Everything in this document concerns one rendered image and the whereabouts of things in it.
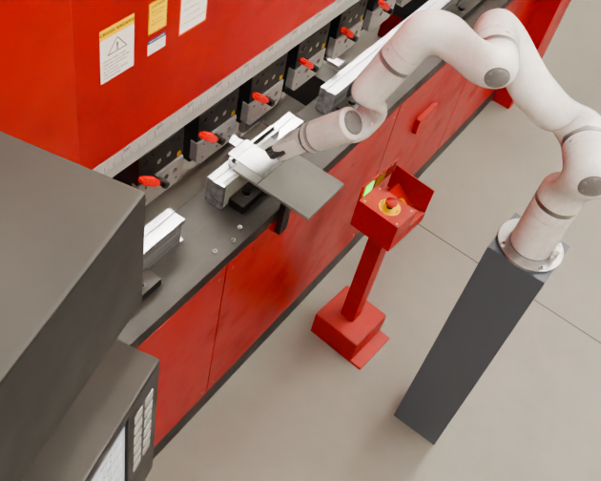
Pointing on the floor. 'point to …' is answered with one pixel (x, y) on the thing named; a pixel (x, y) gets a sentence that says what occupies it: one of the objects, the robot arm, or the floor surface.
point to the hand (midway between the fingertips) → (273, 151)
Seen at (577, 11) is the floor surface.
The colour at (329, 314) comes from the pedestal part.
